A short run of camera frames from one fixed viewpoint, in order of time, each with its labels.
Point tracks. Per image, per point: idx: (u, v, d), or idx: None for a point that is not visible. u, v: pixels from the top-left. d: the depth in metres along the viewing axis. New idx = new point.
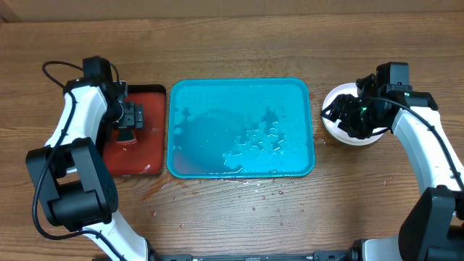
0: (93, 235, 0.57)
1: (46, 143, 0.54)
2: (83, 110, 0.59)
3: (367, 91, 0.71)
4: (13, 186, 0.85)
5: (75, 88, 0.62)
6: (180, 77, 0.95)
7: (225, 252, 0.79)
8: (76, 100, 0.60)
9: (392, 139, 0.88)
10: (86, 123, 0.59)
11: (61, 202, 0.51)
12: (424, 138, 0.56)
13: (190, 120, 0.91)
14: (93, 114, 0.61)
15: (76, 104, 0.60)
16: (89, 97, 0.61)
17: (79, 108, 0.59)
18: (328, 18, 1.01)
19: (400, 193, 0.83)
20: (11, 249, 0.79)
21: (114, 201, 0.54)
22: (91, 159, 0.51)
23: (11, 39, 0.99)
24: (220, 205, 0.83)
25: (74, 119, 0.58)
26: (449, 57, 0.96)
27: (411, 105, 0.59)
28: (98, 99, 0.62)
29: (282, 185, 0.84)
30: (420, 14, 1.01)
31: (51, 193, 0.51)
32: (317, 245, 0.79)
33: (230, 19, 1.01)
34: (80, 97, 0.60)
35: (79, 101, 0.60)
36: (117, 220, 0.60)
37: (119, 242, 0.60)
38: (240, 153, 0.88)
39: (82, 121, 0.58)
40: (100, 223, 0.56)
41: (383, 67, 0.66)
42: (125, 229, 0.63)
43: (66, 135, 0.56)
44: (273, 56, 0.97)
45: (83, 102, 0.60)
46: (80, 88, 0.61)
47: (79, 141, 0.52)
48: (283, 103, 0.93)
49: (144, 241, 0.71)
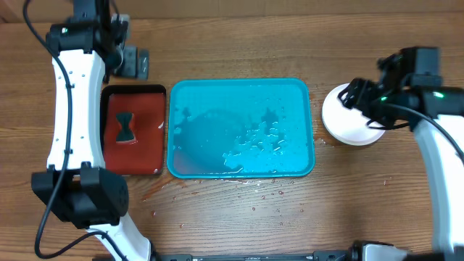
0: (99, 234, 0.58)
1: (50, 163, 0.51)
2: (83, 108, 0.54)
3: (388, 77, 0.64)
4: (13, 185, 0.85)
5: (66, 51, 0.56)
6: (180, 77, 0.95)
7: (225, 252, 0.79)
8: (70, 84, 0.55)
9: (392, 139, 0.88)
10: (90, 127, 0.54)
11: (74, 213, 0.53)
12: (447, 160, 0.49)
13: (190, 120, 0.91)
14: (93, 101, 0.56)
15: (72, 89, 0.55)
16: (85, 80, 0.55)
17: (76, 98, 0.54)
18: (328, 18, 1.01)
19: (400, 193, 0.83)
20: (11, 249, 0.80)
21: (123, 204, 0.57)
22: (104, 192, 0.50)
23: (11, 39, 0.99)
24: (220, 205, 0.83)
25: (75, 125, 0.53)
26: (449, 57, 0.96)
27: (440, 112, 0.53)
28: (95, 70, 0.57)
29: (282, 185, 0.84)
30: (420, 14, 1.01)
31: (63, 207, 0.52)
32: (317, 245, 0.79)
33: (230, 19, 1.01)
34: (75, 80, 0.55)
35: (74, 85, 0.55)
36: (125, 222, 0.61)
37: (123, 243, 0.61)
38: (240, 153, 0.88)
39: (85, 130, 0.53)
40: (107, 225, 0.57)
41: (407, 52, 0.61)
42: (131, 230, 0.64)
43: (69, 153, 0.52)
44: (273, 56, 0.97)
45: (79, 86, 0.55)
46: (72, 54, 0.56)
47: (86, 170, 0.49)
48: (283, 103, 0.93)
49: (148, 242, 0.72)
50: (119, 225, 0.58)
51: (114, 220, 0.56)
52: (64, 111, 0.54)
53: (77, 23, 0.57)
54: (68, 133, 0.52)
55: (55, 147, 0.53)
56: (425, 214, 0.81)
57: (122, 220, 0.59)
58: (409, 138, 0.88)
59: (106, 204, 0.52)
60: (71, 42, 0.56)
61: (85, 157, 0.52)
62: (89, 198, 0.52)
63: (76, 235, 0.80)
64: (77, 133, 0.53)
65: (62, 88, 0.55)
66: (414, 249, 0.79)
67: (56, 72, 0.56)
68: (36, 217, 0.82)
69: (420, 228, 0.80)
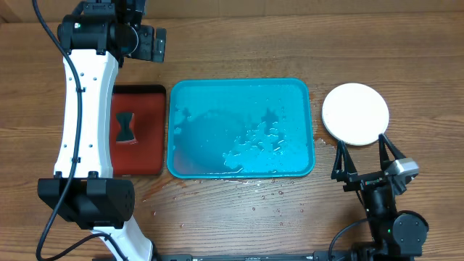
0: (102, 236, 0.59)
1: (57, 170, 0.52)
2: (93, 112, 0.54)
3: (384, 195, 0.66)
4: (13, 185, 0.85)
5: (77, 49, 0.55)
6: (180, 78, 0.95)
7: (225, 252, 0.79)
8: (81, 88, 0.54)
9: (392, 139, 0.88)
10: (99, 135, 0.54)
11: (79, 217, 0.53)
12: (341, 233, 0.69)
13: (190, 120, 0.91)
14: (104, 106, 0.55)
15: (82, 93, 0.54)
16: (96, 84, 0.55)
17: (85, 102, 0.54)
18: (328, 19, 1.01)
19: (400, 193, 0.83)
20: (11, 249, 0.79)
21: (129, 209, 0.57)
22: (109, 201, 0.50)
23: (11, 39, 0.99)
24: (220, 205, 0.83)
25: (84, 133, 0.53)
26: (449, 57, 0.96)
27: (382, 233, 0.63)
28: (106, 75, 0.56)
29: (282, 185, 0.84)
30: (420, 14, 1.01)
31: (69, 212, 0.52)
32: (317, 245, 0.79)
33: (230, 19, 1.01)
34: (85, 83, 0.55)
35: (85, 88, 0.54)
36: (129, 226, 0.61)
37: (125, 246, 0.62)
38: (240, 153, 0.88)
39: (94, 138, 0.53)
40: (111, 228, 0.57)
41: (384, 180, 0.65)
42: (134, 232, 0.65)
43: (77, 162, 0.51)
44: (273, 57, 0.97)
45: (89, 90, 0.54)
46: (83, 54, 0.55)
47: (93, 181, 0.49)
48: (283, 103, 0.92)
49: (151, 243, 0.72)
50: (122, 229, 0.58)
51: (119, 223, 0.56)
52: (73, 115, 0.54)
53: (93, 19, 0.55)
54: (77, 141, 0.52)
55: (62, 152, 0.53)
56: (425, 214, 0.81)
57: (125, 223, 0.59)
58: (409, 138, 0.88)
59: (112, 211, 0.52)
60: (83, 39, 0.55)
61: (93, 167, 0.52)
62: (95, 206, 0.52)
63: (76, 236, 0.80)
64: (86, 141, 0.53)
65: (72, 92, 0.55)
66: None
67: (67, 73, 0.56)
68: (37, 217, 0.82)
69: None
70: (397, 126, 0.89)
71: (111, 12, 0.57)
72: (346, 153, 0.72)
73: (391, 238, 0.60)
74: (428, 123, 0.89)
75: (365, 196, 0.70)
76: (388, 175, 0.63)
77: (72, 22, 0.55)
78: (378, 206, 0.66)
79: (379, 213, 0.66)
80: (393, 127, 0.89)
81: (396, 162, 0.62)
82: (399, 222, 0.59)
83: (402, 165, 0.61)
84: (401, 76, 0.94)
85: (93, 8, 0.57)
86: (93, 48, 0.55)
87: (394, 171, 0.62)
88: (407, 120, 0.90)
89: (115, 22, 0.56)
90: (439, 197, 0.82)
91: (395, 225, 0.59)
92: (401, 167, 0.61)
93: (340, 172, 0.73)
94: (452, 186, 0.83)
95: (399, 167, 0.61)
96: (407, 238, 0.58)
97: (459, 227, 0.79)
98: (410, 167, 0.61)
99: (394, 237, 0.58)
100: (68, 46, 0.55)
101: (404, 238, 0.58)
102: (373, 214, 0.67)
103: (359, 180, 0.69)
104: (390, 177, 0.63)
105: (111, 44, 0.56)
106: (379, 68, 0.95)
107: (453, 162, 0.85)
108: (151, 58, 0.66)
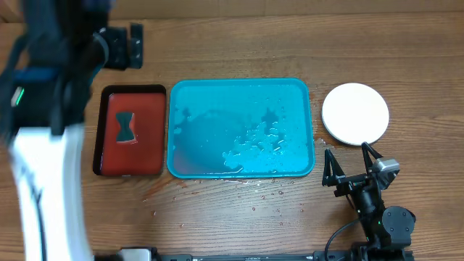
0: None
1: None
2: (56, 207, 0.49)
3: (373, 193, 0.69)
4: (13, 186, 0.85)
5: (27, 138, 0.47)
6: (180, 77, 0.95)
7: (225, 252, 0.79)
8: (38, 193, 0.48)
9: (392, 139, 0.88)
10: (67, 228, 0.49)
11: None
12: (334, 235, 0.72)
13: (190, 120, 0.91)
14: (69, 191, 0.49)
15: (40, 195, 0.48)
16: (57, 194, 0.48)
17: (46, 201, 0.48)
18: (328, 18, 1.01)
19: (400, 193, 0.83)
20: (11, 249, 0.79)
21: None
22: None
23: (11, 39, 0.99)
24: (220, 205, 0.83)
25: (49, 228, 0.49)
26: (449, 57, 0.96)
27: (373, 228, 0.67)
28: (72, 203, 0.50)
29: (282, 185, 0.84)
30: (420, 14, 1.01)
31: None
32: (317, 245, 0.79)
33: (230, 19, 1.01)
34: (43, 191, 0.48)
35: (42, 192, 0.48)
36: None
37: None
38: (240, 154, 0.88)
39: (61, 235, 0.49)
40: None
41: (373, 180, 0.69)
42: None
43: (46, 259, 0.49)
44: (273, 56, 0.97)
45: (48, 188, 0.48)
46: (32, 141, 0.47)
47: None
48: (282, 103, 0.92)
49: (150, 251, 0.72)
50: None
51: None
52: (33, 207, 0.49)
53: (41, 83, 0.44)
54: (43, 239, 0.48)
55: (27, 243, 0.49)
56: (425, 214, 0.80)
57: None
58: (409, 138, 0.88)
59: None
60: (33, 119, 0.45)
61: None
62: None
63: None
64: (54, 238, 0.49)
65: (26, 193, 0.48)
66: (415, 249, 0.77)
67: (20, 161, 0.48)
68: None
69: (420, 228, 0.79)
70: (398, 126, 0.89)
71: (63, 56, 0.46)
72: (331, 156, 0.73)
73: (382, 229, 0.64)
74: (428, 123, 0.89)
75: (354, 199, 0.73)
76: (373, 172, 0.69)
77: (11, 94, 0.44)
78: (368, 205, 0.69)
79: (370, 212, 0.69)
80: (393, 127, 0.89)
81: (378, 161, 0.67)
82: (388, 213, 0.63)
83: (384, 163, 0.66)
84: (401, 76, 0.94)
85: (38, 47, 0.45)
86: (46, 131, 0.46)
87: (377, 168, 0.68)
88: (407, 120, 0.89)
89: (69, 77, 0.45)
90: (439, 197, 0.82)
91: (384, 215, 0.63)
92: (383, 164, 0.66)
93: (329, 177, 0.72)
94: (452, 187, 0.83)
95: (382, 164, 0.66)
96: (396, 228, 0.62)
97: (459, 228, 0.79)
98: (391, 164, 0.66)
99: (384, 226, 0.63)
100: (11, 122, 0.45)
101: (394, 228, 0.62)
102: (364, 214, 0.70)
103: (348, 182, 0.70)
104: (374, 174, 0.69)
105: (67, 110, 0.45)
106: (380, 68, 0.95)
107: (454, 162, 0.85)
108: (130, 64, 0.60)
